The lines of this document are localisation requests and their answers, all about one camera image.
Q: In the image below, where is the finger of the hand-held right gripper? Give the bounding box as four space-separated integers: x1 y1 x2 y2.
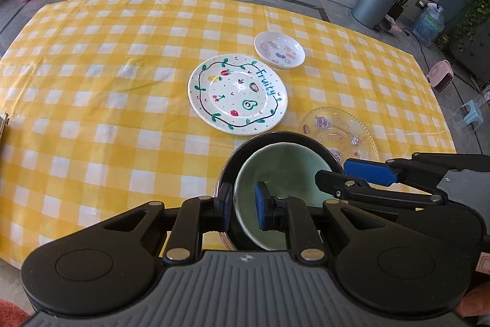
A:
344 152 490 187
315 170 448 213

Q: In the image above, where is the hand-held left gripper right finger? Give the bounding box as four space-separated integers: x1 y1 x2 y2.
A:
254 181 388 262

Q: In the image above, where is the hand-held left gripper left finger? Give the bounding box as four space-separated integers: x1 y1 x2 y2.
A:
101 181 235 262

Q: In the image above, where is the orange steel bowl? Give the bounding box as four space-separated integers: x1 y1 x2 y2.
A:
212 131 345 252

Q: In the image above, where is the orange cloth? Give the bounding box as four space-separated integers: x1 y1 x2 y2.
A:
457 285 490 317

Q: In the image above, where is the green ceramic bowl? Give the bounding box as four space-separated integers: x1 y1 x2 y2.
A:
233 142 334 252

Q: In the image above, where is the trailing pothos plant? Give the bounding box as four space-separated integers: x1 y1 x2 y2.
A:
454 0 490 44

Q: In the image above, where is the grey dresser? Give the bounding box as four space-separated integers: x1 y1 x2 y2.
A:
448 28 490 92

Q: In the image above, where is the blue plastic stool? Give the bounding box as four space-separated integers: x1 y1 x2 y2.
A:
457 102 484 126

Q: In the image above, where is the patterned pink bag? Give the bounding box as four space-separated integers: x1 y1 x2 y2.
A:
383 15 401 34

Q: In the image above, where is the blue water jug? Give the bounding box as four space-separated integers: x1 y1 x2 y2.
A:
411 3 445 47

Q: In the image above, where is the small white plate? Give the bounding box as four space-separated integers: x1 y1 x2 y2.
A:
254 31 306 70

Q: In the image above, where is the white fruit pattern plate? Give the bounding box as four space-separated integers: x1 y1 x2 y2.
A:
187 54 288 136

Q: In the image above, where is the clear glass plate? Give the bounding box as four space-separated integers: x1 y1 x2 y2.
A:
300 107 379 164

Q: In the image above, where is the black floor cable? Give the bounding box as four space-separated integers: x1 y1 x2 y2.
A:
402 27 433 82

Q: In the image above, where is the grey-blue trash can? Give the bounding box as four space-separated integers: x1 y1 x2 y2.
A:
351 0 401 29

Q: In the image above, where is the pink space heater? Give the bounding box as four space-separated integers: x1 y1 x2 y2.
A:
427 59 454 93

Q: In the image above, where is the yellow checked tablecloth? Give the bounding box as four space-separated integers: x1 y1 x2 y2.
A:
0 0 458 270

